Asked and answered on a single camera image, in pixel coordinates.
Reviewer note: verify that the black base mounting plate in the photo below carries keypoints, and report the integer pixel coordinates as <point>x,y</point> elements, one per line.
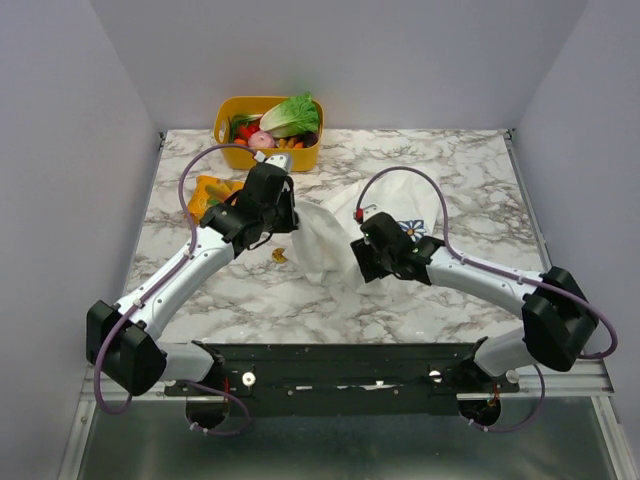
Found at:
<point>345,380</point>

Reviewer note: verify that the yellow plastic basket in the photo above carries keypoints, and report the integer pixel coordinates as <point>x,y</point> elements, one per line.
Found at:
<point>244,110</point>

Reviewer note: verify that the gold round brooch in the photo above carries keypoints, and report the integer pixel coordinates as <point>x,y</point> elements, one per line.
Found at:
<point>278,255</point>

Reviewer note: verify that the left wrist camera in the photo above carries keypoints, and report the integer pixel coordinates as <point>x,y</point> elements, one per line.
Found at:
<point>283,161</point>

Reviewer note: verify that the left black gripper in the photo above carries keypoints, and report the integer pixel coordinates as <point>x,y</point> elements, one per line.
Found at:
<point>291,221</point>

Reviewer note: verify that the green toy cabbage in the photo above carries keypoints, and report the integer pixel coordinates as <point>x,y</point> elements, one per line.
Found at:
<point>294,116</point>

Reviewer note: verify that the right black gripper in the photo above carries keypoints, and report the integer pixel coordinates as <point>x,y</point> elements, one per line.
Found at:
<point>364,257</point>

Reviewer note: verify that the orange snack bag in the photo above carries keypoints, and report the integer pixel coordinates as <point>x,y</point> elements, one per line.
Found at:
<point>210,191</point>

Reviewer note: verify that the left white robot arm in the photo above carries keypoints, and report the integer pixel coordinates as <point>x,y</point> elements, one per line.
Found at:
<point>122,340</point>

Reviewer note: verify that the white t-shirt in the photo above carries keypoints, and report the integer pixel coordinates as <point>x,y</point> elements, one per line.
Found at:
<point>321,246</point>

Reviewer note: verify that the pink toy onion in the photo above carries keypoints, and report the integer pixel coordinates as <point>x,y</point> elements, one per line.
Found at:
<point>261,139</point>

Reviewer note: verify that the aluminium rail frame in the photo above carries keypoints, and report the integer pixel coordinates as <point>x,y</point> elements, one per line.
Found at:
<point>588,378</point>

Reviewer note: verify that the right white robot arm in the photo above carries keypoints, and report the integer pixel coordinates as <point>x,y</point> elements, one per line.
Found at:
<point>556,323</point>

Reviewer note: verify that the red toy pepper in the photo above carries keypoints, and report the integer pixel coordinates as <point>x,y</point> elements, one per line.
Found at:
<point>244,132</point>

